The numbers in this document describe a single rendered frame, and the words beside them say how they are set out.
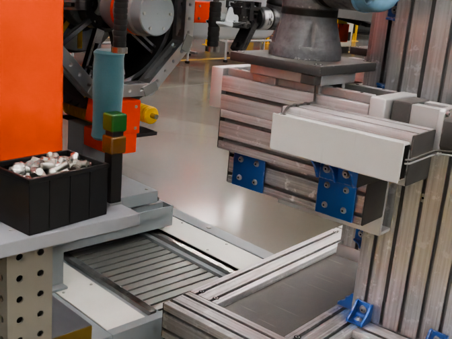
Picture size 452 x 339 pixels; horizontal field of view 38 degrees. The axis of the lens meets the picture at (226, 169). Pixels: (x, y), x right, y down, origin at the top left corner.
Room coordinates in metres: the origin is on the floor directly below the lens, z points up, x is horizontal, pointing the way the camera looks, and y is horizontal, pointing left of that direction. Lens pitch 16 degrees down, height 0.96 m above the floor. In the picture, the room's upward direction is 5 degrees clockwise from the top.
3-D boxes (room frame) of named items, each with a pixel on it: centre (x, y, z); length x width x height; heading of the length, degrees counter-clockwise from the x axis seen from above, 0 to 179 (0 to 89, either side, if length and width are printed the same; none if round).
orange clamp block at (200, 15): (2.27, 0.14, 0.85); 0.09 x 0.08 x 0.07; 135
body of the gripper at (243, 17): (2.11, -0.02, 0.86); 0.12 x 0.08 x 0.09; 140
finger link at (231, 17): (2.01, 0.03, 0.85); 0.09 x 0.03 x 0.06; 149
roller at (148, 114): (2.20, 0.35, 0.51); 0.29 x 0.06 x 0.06; 45
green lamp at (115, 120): (1.40, 0.25, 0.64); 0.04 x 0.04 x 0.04; 45
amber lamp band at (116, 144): (1.40, 0.25, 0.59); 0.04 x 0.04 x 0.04; 45
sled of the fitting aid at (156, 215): (2.17, 0.48, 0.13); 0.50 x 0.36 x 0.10; 135
